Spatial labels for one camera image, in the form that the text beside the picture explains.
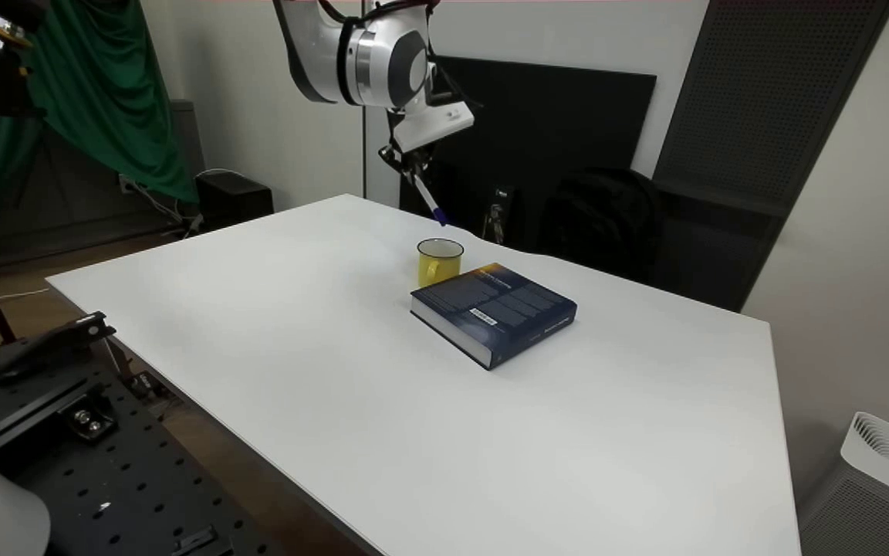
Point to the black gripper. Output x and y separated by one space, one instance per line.
409 65

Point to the white marker with blue cap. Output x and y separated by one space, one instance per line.
434 200

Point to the yellow enamel mug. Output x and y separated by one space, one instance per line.
437 268

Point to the large black panel board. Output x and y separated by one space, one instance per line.
570 125

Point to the thick dark blue book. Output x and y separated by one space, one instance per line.
495 309

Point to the black speaker box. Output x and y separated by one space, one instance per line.
233 198

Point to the green curtain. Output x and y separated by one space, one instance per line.
106 82

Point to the dark grey door panel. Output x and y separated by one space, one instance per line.
772 103

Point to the black table clamp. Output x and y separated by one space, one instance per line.
47 348

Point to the small black mounting block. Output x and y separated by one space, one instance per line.
89 421

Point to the black perforated breadboard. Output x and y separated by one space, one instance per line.
106 483

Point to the white plastic bin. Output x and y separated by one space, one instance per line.
877 496

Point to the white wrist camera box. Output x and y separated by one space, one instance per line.
443 122

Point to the small black camera stand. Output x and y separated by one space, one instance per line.
499 214

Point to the black camera rig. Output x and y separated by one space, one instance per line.
6 62

